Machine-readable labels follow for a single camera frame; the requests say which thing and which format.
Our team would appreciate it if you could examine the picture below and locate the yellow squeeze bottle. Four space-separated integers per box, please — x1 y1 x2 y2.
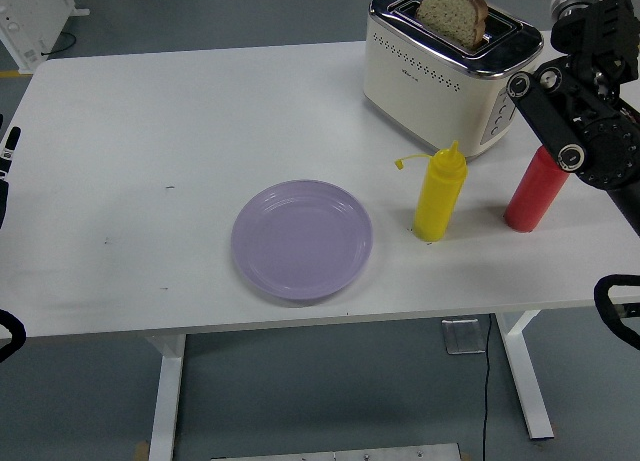
393 139 468 243

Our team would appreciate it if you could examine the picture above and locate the black appliance power cable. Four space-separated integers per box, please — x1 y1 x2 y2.
42 30 77 57

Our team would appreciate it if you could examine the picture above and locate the cream and chrome toaster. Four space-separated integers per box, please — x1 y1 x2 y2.
362 0 546 161

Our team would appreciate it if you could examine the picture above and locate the metal floor plate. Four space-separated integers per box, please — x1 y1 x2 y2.
440 318 487 355

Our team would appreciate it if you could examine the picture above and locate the white table leg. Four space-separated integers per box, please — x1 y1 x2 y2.
495 310 555 440
144 333 187 461

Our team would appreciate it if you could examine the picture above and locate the grey metal base plate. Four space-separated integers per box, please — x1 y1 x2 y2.
209 443 462 461

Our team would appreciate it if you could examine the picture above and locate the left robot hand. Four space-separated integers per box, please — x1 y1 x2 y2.
0 113 22 230

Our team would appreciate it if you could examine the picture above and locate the brown-crusted bread slice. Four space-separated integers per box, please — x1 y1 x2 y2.
414 0 490 50

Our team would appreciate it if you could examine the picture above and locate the red squeeze bottle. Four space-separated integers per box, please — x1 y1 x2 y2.
503 145 571 233

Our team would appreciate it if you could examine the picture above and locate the white appliance cabinet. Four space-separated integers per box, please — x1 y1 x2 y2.
0 0 91 75

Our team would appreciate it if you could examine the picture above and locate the thin black floor cable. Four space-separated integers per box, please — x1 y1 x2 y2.
480 315 494 461

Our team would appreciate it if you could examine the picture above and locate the purple round plate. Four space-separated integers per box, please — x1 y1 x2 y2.
229 179 374 302

